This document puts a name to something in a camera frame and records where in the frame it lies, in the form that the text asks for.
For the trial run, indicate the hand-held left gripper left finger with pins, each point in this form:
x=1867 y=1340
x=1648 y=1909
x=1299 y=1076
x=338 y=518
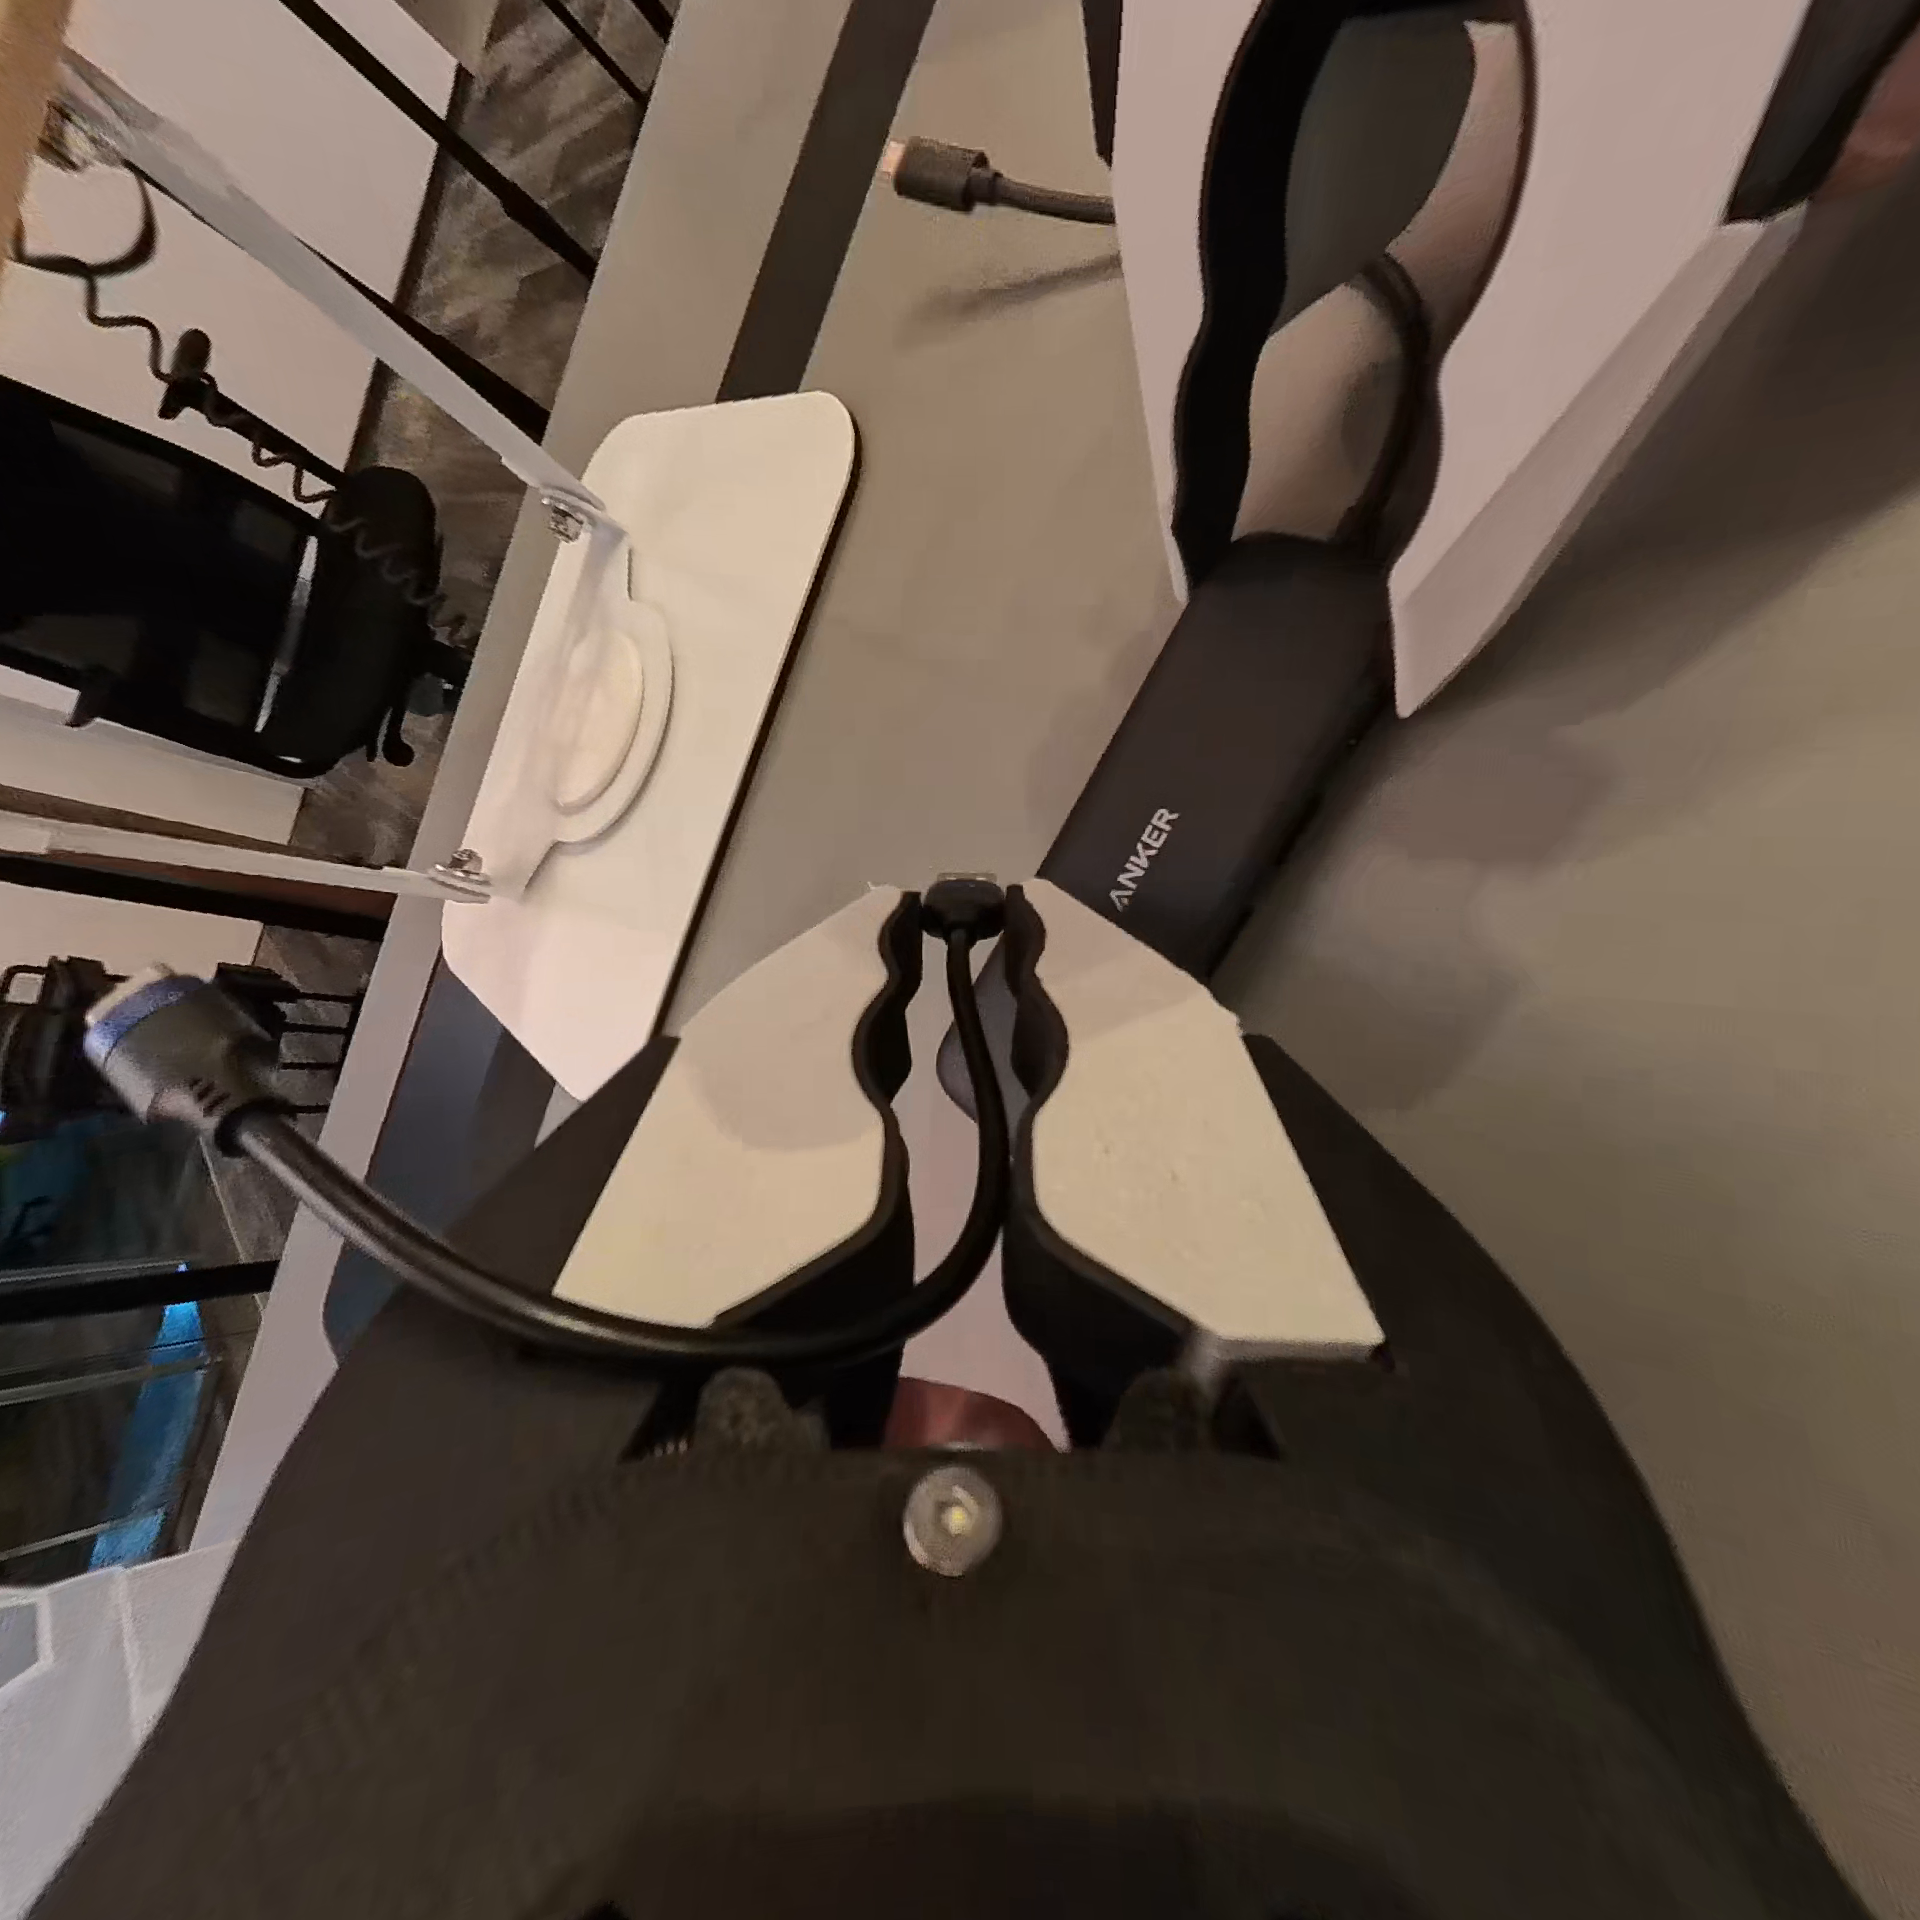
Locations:
x=733 y=1156

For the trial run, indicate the black office chair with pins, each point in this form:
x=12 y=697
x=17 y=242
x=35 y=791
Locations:
x=180 y=600

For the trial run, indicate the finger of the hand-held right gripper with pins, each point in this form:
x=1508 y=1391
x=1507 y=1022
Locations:
x=1161 y=225
x=1621 y=225

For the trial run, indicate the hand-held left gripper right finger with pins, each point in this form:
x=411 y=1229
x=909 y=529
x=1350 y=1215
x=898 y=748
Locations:
x=1200 y=1185

